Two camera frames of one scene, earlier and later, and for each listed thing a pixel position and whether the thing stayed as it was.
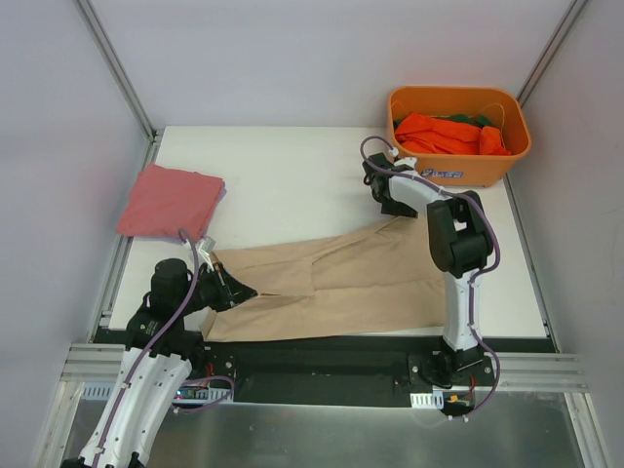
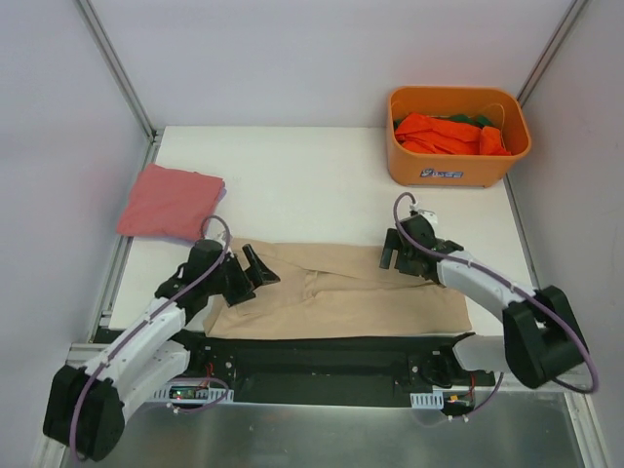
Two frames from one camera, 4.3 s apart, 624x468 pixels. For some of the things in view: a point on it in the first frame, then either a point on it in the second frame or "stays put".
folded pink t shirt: [163, 201] stays put
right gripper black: [399, 209] to [403, 258]
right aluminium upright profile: [551, 49] stays put
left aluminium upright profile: [121, 70] stays put
